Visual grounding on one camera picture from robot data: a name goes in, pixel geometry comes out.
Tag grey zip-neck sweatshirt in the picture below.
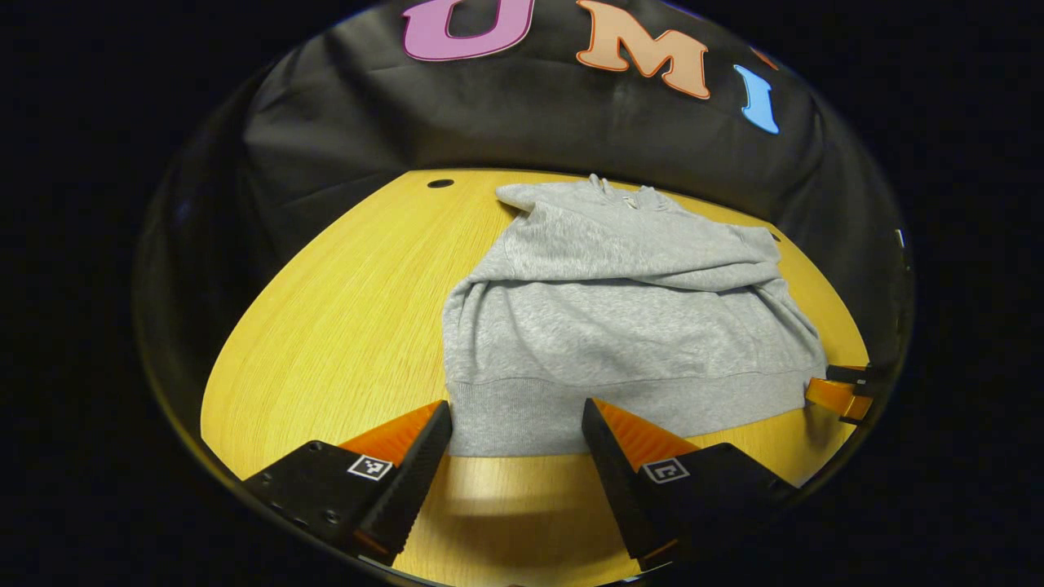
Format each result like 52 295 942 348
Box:
442 174 829 457

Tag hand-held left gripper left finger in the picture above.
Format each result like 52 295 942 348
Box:
241 399 454 567

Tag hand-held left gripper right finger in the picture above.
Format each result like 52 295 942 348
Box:
581 398 802 573

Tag black backdrop cloth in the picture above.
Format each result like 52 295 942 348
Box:
135 0 914 408

